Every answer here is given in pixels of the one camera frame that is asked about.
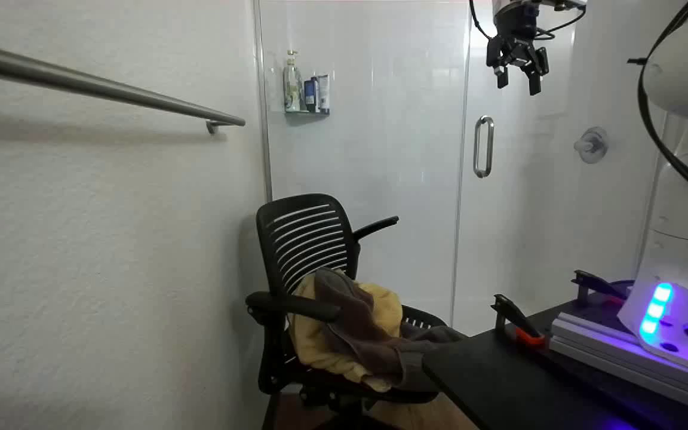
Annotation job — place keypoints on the white blue toiletry box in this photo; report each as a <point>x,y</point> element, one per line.
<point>323,95</point>

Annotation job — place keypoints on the round chrome shower valve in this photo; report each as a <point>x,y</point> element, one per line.
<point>591,144</point>

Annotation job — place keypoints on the white cabinet door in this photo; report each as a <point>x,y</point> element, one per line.
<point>537,230</point>

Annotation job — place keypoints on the fixed glass shower panel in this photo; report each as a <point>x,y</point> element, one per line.
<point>394,158</point>

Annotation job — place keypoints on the grey metal towel bar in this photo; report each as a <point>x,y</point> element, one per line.
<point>82,83</point>

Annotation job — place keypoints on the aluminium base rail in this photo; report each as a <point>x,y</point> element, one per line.
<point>622,349</point>

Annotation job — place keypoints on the black clamp with orange grip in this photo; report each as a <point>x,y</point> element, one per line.
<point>519,323</point>

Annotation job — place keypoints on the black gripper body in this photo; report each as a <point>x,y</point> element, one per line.
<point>518,38</point>

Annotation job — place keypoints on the brown cloth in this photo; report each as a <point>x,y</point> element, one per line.
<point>353,312</point>

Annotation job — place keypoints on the small glass corner shelf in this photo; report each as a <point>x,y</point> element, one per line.
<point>306,116</point>

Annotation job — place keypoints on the dark blue toiletry box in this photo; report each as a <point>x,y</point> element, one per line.
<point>309,95</point>

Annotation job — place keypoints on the yellow towel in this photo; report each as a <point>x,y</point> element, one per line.
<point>385,306</point>

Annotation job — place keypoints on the black purple clamp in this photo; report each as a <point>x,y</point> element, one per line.
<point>598,286</point>

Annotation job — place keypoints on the black mesh office chair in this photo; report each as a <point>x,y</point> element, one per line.
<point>304,230</point>

